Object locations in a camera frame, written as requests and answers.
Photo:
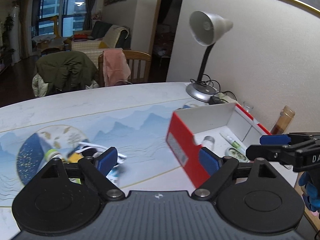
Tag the black power adapter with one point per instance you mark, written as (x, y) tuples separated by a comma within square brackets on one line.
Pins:
[(215, 100)]

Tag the sofa with blanket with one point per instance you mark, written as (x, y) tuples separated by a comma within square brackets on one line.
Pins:
[(102, 36)]

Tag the clear glass cup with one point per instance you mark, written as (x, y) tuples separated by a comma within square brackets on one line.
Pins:
[(247, 107)]

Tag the red white cardboard box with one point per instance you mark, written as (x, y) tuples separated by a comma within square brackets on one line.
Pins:
[(214, 126)]

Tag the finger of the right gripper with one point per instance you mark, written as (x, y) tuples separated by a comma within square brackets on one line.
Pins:
[(280, 139), (282, 154)]

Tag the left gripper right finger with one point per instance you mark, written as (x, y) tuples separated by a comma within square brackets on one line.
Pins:
[(220, 172)]

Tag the olive green jacket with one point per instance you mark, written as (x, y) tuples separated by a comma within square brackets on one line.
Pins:
[(64, 72)]

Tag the wooden chair pink cloth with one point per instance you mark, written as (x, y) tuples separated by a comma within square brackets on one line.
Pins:
[(139, 63)]

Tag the silver desk lamp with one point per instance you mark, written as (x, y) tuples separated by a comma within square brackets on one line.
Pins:
[(206, 29)]

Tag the white purple pill bottle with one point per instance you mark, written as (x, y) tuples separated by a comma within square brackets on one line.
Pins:
[(208, 142)]

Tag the brown jar green lid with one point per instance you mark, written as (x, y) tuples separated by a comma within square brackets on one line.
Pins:
[(53, 153)]

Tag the yellow small box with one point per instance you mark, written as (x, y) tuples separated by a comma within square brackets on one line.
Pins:
[(74, 157)]

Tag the white sunglasses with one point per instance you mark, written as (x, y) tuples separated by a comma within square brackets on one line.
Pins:
[(89, 149)]

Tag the green white glue stick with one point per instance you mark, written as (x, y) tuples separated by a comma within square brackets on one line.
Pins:
[(233, 142)]

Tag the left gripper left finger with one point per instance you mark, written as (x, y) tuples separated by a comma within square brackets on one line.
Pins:
[(95, 171)]

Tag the white blue cream tube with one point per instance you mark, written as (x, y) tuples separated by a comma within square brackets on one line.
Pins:
[(116, 173)]

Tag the blue gloved right hand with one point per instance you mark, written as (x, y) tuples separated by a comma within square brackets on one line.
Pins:
[(310, 192)]

